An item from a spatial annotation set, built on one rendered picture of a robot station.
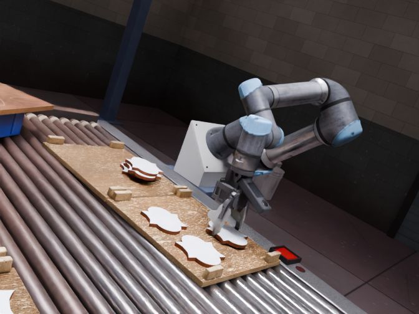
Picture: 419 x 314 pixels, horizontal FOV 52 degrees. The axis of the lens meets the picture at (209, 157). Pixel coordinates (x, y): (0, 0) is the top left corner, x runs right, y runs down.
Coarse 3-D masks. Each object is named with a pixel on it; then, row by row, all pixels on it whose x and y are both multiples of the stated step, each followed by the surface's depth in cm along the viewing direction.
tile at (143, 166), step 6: (126, 162) 148; (132, 162) 147; (138, 162) 149; (144, 162) 151; (132, 168) 142; (138, 168) 143; (144, 168) 145; (150, 168) 147; (156, 168) 149; (144, 174) 142; (150, 174) 143; (156, 174) 144
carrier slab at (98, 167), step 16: (48, 144) 148; (64, 144) 154; (64, 160) 139; (80, 160) 144; (96, 160) 150; (112, 160) 156; (80, 176) 132; (96, 176) 136; (112, 176) 141; (128, 176) 146; (96, 192) 127; (144, 192) 138; (160, 192) 143
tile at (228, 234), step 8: (208, 224) 128; (224, 224) 131; (208, 232) 124; (224, 232) 125; (232, 232) 127; (240, 232) 130; (224, 240) 120; (232, 240) 122; (240, 240) 124; (240, 248) 122
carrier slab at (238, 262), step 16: (112, 208) 122; (128, 208) 122; (144, 208) 126; (176, 208) 135; (192, 208) 139; (144, 224) 116; (192, 224) 127; (160, 240) 110; (176, 240) 114; (208, 240) 121; (176, 256) 106; (240, 256) 118; (256, 256) 122; (192, 272) 101; (224, 272) 107; (240, 272) 110
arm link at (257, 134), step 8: (248, 120) 119; (256, 120) 118; (264, 120) 118; (248, 128) 119; (256, 128) 118; (264, 128) 118; (248, 136) 119; (256, 136) 118; (264, 136) 119; (240, 144) 121; (248, 144) 119; (256, 144) 119; (264, 144) 120; (240, 152) 120; (248, 152) 119; (256, 152) 119
